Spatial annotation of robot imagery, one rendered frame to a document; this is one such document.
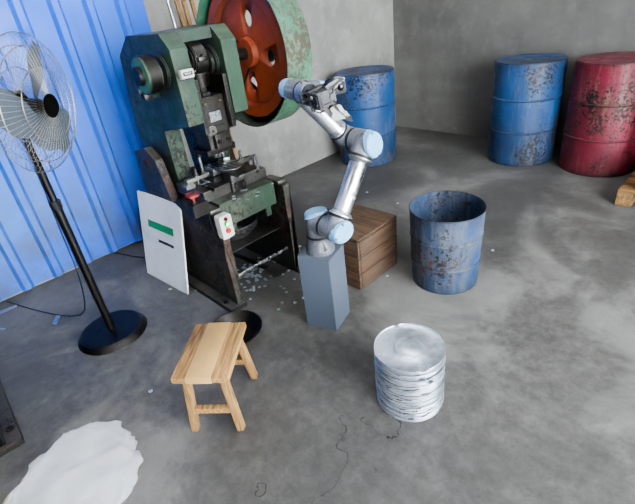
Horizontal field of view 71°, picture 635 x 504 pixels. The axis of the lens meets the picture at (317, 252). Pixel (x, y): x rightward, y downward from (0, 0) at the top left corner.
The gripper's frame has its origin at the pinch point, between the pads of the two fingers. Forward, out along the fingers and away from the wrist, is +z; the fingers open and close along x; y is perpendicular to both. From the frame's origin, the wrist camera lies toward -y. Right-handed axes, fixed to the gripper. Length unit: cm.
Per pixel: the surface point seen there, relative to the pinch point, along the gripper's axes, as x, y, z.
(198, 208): -57, 38, -90
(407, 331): -96, 11, 24
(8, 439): -98, 166, -75
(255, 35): 0, -41, -119
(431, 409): -116, 25, 46
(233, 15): 10, -41, -137
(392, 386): -101, 33, 34
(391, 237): -119, -52, -45
